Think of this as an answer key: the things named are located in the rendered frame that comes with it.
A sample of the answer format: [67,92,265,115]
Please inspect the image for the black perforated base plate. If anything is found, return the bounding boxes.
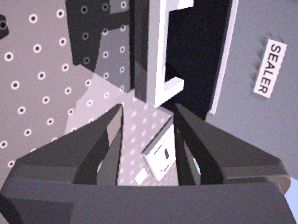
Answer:
[0,0,178,190]

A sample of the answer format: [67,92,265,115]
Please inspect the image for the dark grey boxy machine housing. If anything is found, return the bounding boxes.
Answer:
[135,0,298,181]

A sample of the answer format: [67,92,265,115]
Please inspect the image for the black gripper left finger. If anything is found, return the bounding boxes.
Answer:
[5,103,124,185]

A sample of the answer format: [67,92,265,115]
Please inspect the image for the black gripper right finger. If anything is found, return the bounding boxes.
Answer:
[173,103,292,195]

